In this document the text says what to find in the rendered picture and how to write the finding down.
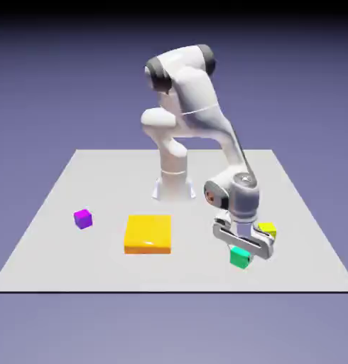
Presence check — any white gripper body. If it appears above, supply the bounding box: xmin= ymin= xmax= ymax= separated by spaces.
xmin=212 ymin=218 xmax=276 ymax=261

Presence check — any small green cube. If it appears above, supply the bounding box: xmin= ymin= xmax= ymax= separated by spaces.
xmin=229 ymin=246 xmax=254 ymax=270

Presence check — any small yellow cube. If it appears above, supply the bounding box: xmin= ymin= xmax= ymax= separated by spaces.
xmin=257 ymin=222 xmax=278 ymax=239

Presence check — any small purple cube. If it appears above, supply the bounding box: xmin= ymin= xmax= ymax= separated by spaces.
xmin=73 ymin=208 xmax=94 ymax=230

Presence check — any large orange box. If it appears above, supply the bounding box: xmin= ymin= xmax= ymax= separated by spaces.
xmin=123 ymin=214 xmax=173 ymax=255

